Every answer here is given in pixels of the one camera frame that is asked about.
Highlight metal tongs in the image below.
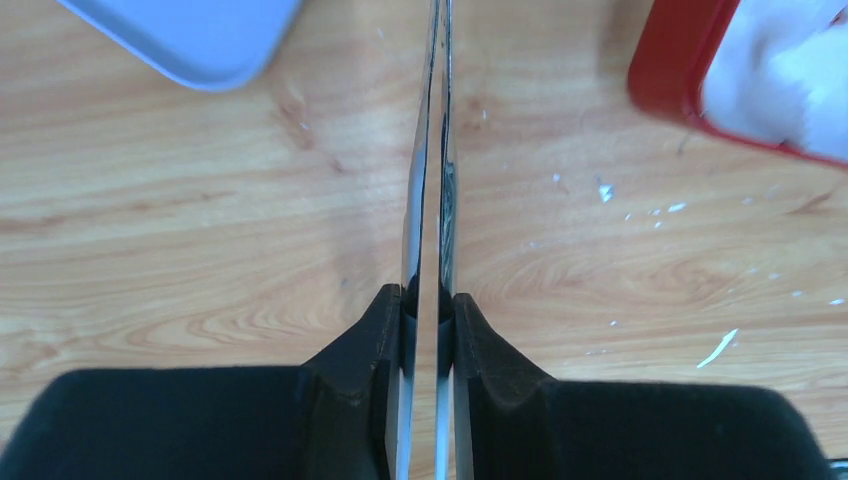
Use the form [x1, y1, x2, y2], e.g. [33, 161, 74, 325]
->
[397, 1, 458, 479]

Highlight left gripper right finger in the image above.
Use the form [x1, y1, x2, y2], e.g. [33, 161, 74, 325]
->
[453, 294, 834, 479]

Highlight red chocolate box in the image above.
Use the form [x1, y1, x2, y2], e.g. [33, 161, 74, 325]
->
[627, 1, 847, 165]

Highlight lavender tray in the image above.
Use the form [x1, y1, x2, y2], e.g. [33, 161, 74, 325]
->
[61, 0, 303, 92]

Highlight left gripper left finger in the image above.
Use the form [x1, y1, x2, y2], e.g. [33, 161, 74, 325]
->
[1, 284, 402, 479]

